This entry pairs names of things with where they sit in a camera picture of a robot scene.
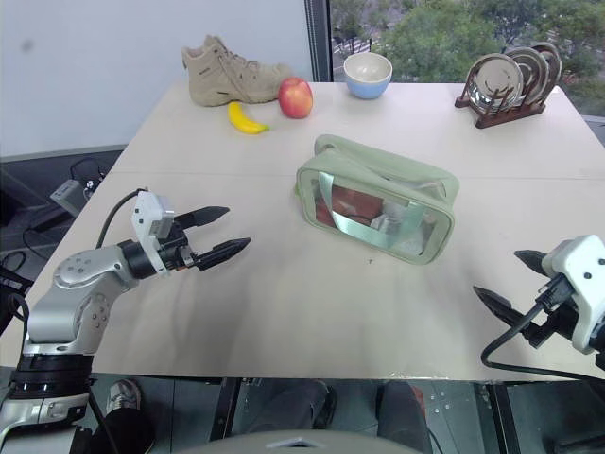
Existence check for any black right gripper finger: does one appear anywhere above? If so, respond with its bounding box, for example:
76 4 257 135
513 250 555 278
473 285 533 332

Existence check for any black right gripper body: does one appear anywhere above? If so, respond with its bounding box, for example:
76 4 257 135
522 277 583 350

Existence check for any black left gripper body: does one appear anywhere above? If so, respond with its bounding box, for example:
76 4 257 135
158 221 199 271

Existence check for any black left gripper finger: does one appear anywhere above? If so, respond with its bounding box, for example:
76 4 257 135
192 237 252 272
174 205 232 229

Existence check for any green transparent toiletry bag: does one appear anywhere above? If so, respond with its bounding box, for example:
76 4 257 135
295 133 461 267

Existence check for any yellow banana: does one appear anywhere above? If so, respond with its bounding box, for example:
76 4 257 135
227 101 271 136

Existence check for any grey box on floor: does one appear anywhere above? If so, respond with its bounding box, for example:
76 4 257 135
49 178 86 214

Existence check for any tan suede boot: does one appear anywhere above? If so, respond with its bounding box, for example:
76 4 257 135
181 34 294 109

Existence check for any red apple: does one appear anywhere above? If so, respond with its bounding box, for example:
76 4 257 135
277 76 314 119

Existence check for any dark wooden plate rack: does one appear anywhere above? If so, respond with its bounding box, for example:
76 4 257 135
454 78 547 130

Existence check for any grey sneaker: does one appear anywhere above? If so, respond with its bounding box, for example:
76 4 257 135
107 377 143 420

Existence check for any large steel plate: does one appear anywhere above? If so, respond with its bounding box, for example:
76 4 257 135
469 52 524 115

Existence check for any medium steel plate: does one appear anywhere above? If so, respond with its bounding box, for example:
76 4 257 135
508 46 550 105

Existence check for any small steel plate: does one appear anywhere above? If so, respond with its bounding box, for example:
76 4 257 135
531 42 563 98

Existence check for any dark rounded robot body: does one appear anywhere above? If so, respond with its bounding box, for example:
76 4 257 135
186 428 434 454

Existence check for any blue and cream bowl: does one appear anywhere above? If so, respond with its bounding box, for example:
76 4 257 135
342 52 393 100

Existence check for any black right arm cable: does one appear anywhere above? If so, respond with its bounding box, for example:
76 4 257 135
480 273 597 382

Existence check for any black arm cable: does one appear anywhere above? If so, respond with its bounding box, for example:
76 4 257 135
480 273 597 382
95 187 151 249

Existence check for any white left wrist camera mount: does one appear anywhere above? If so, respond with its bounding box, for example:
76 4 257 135
130 190 179 275

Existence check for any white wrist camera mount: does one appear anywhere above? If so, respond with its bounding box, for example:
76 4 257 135
130 190 179 275
543 234 605 355

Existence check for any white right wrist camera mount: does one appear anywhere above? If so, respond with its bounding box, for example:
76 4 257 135
543 234 605 355

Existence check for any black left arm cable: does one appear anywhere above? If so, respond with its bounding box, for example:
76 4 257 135
95 187 151 249

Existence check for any dark window frame post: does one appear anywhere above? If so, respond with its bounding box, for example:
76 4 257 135
302 0 335 82

